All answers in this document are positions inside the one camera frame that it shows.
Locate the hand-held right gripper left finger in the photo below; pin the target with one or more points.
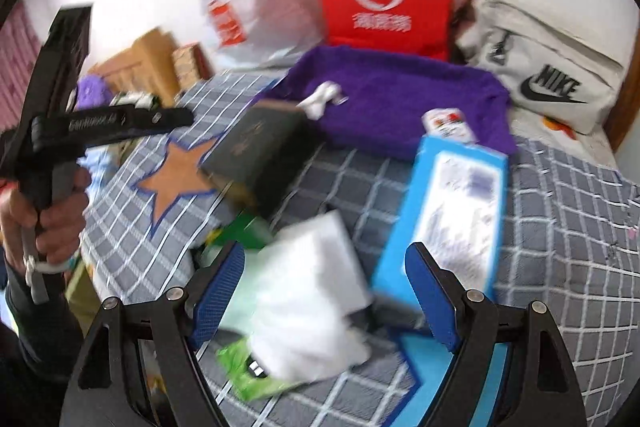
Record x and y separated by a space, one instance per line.
220 292

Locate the light blue cloth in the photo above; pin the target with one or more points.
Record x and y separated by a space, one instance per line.
102 167

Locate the wooden headboard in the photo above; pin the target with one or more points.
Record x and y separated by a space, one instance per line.
140 67

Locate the grey checkered bed sheet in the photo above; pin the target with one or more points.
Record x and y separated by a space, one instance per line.
565 232

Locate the blue box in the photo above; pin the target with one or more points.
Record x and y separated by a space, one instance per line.
450 207

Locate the brown patterned box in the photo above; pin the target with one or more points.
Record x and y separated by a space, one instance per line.
190 62

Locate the person's left hand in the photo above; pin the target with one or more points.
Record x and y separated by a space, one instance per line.
57 229

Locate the purple plush toy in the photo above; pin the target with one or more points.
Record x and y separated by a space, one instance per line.
92 92

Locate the white spotted plush toy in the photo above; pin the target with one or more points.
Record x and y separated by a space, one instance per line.
135 101

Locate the person's left forearm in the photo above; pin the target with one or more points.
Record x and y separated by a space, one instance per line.
30 357

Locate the small white snack packet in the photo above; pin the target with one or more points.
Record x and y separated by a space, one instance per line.
447 124

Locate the white shoulder bag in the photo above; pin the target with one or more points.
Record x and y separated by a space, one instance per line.
540 57

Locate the dark green box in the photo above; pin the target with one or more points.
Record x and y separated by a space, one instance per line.
255 147

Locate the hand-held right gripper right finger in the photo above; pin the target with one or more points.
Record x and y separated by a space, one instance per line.
432 302

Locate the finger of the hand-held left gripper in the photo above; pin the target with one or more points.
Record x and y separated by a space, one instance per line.
125 123

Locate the brown wooden board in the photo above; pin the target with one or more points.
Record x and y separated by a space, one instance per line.
625 117

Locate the white tissue pack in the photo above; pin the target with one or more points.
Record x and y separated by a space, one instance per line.
300 337

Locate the pink patterned curtain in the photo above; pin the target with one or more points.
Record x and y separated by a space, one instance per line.
17 67

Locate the purple fluffy cloth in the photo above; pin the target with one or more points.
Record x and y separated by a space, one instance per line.
400 97

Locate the white orange printed cloth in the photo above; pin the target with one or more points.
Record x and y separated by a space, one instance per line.
565 142

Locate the lime green packet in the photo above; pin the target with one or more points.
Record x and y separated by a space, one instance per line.
235 357

